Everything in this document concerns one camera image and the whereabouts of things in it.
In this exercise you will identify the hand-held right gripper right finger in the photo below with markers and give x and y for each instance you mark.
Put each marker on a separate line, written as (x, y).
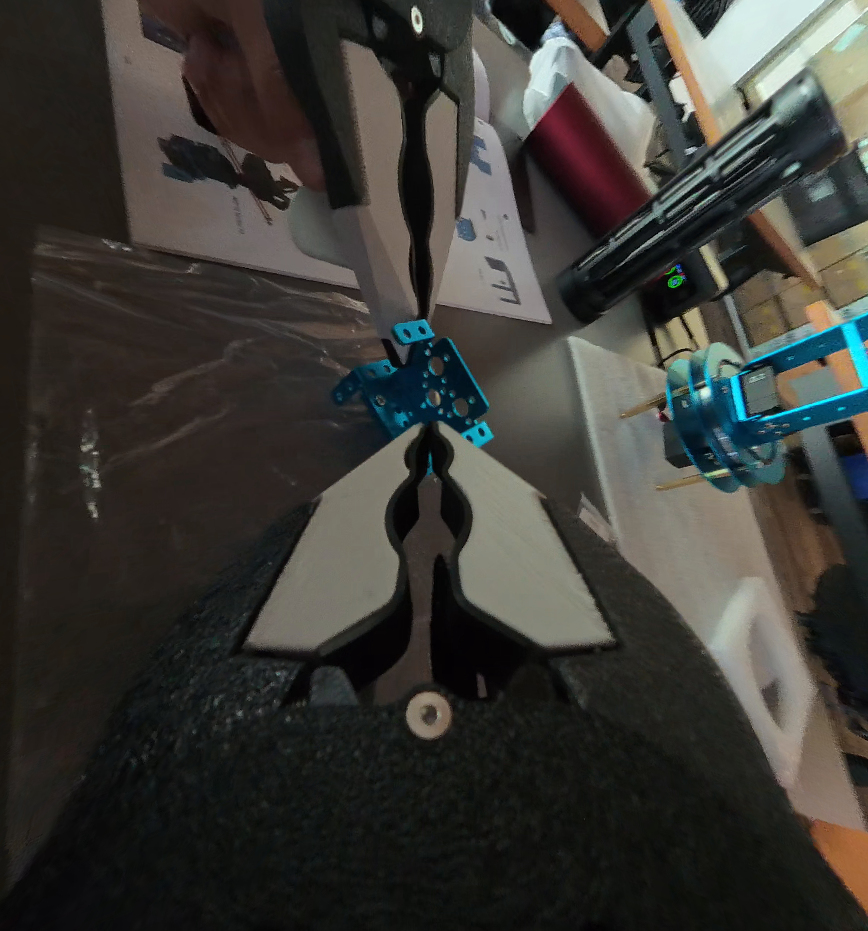
(528, 582)

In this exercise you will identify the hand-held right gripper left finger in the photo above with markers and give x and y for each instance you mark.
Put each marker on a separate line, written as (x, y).
(325, 582)

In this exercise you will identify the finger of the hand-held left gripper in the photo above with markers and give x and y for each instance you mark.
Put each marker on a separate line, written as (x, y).
(372, 182)
(445, 182)

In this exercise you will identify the blue metal bracket assembly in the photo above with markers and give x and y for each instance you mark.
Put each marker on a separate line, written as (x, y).
(419, 393)

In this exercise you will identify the blue toy robot arm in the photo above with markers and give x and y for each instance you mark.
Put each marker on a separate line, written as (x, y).
(841, 349)

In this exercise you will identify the dark grey desk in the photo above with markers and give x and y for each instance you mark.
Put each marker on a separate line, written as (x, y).
(528, 364)

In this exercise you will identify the person's left hand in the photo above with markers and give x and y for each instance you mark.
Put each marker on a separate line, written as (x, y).
(245, 87)

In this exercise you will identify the white foam slab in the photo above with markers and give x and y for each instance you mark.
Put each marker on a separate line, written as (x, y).
(659, 545)

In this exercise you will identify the dark red cloth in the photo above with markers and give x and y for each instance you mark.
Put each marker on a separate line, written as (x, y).
(586, 160)

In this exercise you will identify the brass standoff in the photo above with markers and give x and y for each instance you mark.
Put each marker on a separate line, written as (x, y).
(644, 407)
(684, 481)

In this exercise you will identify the white instruction booklet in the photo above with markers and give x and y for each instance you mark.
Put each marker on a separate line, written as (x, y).
(186, 233)

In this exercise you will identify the blue round metal plate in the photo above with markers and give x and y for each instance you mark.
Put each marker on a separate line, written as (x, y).
(695, 429)

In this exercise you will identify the black ribbed cylinder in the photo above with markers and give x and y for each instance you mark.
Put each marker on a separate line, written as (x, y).
(695, 196)

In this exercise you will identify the large clear plastic bag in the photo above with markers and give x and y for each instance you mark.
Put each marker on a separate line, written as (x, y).
(186, 364)

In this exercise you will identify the small black display device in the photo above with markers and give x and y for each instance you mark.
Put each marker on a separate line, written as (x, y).
(684, 287)

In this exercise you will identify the orange cardboard box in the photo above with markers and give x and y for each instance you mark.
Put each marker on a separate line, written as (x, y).
(863, 873)

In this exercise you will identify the white foam frame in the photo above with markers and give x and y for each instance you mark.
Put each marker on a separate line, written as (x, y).
(732, 640)

